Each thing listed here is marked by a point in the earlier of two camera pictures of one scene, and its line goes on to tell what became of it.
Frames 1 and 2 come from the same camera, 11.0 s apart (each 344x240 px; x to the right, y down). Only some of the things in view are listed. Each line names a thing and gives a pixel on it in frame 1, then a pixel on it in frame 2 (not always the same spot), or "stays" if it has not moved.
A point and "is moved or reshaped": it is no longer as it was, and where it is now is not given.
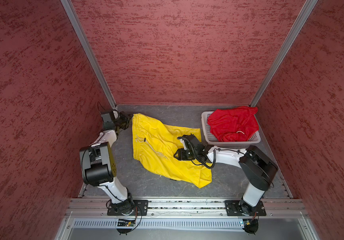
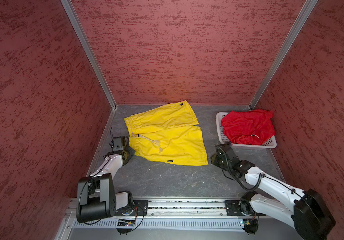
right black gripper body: (187, 155) to (217, 162)
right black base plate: (232, 208) stays
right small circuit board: (251, 225) stays
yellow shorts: (154, 146) is moved or reshaped
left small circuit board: (122, 222) stays
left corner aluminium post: (70, 9) stays
